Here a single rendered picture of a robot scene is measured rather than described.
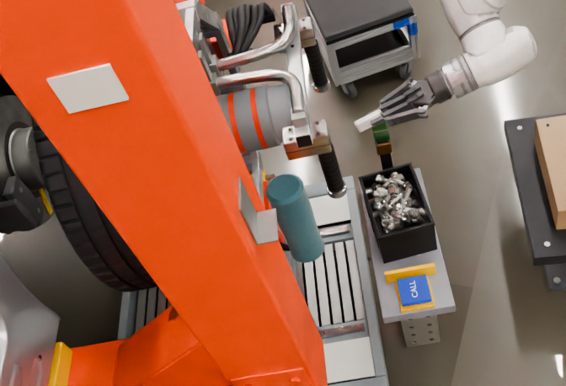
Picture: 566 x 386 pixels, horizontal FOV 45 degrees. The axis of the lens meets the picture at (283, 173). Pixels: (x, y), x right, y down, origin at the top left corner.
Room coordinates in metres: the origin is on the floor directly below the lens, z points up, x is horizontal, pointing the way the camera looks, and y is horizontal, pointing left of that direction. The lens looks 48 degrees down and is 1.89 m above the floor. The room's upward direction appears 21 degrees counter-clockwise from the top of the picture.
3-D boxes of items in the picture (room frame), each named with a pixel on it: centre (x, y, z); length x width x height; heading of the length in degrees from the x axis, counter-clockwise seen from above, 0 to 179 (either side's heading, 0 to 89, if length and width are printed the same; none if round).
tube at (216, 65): (1.23, -0.04, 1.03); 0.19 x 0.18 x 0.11; 78
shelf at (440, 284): (0.97, -0.23, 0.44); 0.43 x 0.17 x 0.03; 168
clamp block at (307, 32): (1.28, -0.14, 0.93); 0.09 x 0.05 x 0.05; 78
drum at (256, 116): (1.14, 0.03, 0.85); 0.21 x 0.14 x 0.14; 78
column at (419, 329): (0.94, -0.22, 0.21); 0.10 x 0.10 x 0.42; 78
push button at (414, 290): (0.80, -0.19, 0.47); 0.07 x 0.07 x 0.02; 78
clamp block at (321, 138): (0.95, -0.07, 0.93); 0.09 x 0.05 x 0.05; 78
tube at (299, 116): (1.03, 0.00, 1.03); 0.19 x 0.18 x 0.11; 78
